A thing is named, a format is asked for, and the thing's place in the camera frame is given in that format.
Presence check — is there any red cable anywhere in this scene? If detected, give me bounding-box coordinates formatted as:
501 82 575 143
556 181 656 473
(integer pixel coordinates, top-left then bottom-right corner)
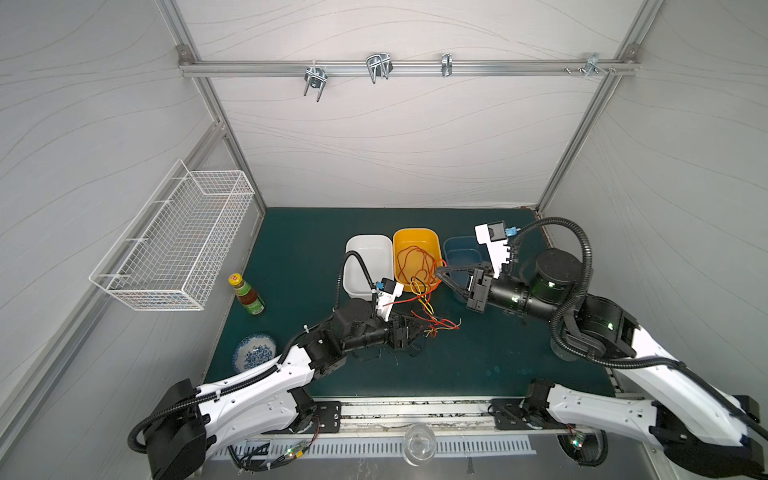
394 245 442 286
395 245 444 288

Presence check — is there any cable pile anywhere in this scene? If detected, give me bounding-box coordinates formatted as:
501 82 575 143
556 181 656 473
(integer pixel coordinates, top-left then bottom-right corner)
353 275 462 364

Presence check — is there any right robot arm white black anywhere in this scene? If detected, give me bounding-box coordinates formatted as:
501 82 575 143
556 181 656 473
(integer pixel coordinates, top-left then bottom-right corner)
436 217 767 479

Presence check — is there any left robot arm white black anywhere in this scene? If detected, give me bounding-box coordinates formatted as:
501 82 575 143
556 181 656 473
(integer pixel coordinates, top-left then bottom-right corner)
127 281 430 479

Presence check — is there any blue plastic bin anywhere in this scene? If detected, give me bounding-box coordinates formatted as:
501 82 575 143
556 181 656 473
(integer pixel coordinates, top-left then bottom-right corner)
443 236 491 304

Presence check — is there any yellow plastic bin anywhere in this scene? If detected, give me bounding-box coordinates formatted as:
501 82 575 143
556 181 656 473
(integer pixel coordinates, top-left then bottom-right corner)
392 228 444 292

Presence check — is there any white plastic bin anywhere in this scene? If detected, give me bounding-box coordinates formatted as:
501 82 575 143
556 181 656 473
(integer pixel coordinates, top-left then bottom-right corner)
342 234 394 300

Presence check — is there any green lidded glass jar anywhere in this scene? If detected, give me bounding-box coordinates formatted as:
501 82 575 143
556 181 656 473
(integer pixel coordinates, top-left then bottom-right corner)
550 336 580 362

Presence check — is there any clear glass cup front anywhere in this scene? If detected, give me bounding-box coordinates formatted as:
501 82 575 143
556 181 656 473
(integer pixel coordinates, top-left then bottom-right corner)
402 423 437 467

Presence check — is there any sauce bottle yellow cap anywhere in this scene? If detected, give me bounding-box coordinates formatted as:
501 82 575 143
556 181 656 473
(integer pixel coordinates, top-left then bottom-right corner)
228 273 265 316

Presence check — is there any white vent grille strip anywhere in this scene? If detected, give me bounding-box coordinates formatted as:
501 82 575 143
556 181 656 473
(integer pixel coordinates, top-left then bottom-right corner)
233 435 536 460

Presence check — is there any metal clamp small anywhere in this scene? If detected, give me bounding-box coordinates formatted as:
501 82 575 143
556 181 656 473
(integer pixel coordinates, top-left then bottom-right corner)
441 53 453 78

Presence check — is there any metal u-bolt clamp middle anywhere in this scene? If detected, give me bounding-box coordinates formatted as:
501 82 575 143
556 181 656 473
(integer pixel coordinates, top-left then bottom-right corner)
365 52 393 84

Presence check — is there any metal u-bolt clamp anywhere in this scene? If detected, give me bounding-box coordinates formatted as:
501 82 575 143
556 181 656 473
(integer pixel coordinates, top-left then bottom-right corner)
303 66 328 102
365 52 393 84

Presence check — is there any metal u-bolt clamp left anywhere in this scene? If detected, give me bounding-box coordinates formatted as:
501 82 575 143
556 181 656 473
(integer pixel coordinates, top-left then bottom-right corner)
303 66 328 102

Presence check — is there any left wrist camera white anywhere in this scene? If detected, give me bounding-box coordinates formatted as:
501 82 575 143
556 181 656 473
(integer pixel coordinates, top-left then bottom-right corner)
375 278 404 322

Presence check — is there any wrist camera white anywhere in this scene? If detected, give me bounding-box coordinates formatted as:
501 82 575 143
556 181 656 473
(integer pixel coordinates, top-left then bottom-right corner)
474 221 519 279
375 278 404 322

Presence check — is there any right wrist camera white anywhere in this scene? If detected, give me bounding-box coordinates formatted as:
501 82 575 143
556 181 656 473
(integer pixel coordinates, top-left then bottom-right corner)
474 221 519 279

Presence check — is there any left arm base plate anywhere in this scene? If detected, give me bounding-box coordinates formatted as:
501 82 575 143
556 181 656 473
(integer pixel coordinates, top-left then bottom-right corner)
287 401 342 434

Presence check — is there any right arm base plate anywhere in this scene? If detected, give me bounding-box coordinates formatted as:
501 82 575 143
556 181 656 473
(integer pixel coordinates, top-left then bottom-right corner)
487 398 552 431

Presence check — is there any metal bracket right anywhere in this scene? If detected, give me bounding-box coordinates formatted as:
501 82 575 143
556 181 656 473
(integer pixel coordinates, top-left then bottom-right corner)
564 54 618 78

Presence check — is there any white wire basket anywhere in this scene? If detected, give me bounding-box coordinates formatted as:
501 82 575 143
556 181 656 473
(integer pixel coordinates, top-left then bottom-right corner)
89 159 254 312

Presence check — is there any aluminium crossbar rail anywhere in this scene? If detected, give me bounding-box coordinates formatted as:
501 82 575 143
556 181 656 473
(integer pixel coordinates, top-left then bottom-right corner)
179 56 641 78

